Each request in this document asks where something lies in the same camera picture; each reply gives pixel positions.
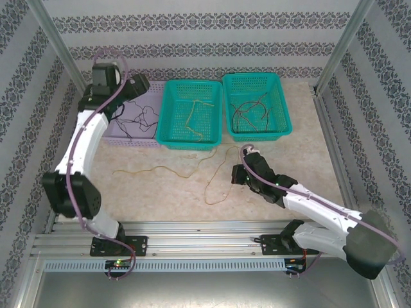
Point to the lavender perforated plastic basket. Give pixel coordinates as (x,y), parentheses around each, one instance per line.
(144,143)

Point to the small controller circuit board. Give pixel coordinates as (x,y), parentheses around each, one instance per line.
(293,265)
(118,264)

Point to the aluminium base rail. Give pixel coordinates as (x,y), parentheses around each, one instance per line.
(205,239)

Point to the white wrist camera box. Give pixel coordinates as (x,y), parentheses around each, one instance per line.
(255,149)
(117,75)

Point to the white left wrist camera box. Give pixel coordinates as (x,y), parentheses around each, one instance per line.
(117,75)

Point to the aluminium frame post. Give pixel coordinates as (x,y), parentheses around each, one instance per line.
(345,41)
(54,38)

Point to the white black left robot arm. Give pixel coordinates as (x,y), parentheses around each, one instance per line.
(83,141)

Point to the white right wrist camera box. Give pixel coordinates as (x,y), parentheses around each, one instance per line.
(255,149)

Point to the teal perforated plastic basket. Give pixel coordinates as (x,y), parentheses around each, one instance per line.
(276,96)
(180,122)

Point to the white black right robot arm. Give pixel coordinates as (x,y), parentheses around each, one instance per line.
(314,202)

